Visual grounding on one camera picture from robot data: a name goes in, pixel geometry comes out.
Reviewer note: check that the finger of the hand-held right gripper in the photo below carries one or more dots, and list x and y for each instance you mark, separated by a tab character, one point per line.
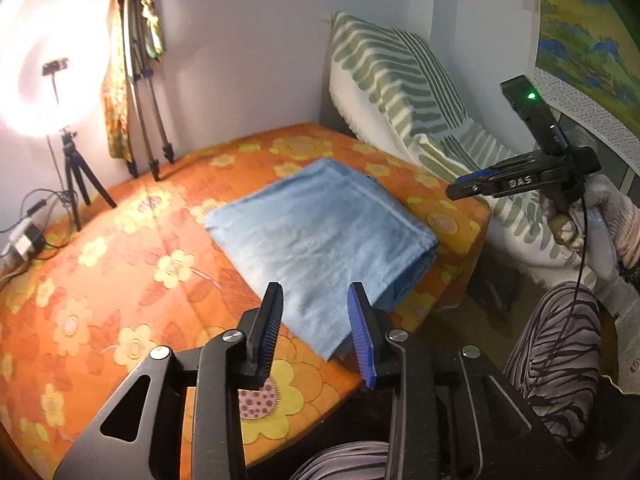
480	187

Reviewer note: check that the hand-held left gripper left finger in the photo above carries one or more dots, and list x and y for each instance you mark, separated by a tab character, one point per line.
267	347

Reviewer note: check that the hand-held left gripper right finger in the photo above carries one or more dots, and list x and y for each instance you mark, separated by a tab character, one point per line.
360	330

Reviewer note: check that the light blue denim pants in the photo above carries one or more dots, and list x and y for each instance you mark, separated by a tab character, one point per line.
320	240

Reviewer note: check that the person's right hand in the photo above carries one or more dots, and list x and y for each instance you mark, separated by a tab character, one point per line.
615	215

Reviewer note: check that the green striped pillow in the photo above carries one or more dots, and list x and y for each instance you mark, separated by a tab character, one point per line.
400	85

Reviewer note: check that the orange floral tablecloth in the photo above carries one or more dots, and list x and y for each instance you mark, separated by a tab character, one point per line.
125	260

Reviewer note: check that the person's striped trousers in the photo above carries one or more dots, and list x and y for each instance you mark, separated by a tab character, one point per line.
565	375

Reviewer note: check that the small black tripod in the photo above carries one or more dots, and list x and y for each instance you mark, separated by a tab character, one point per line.
75	170

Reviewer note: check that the white power strip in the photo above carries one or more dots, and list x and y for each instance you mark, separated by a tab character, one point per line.
25	242

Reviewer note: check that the silver tripod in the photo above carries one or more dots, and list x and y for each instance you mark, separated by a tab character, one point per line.
145	105

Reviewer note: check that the yellow green patterned scarf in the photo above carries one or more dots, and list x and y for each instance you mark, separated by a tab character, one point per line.
115	110

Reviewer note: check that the phone holder clamp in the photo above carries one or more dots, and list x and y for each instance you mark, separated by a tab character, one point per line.
55	66

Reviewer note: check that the landscape wall painting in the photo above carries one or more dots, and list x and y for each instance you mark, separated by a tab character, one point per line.
580	35

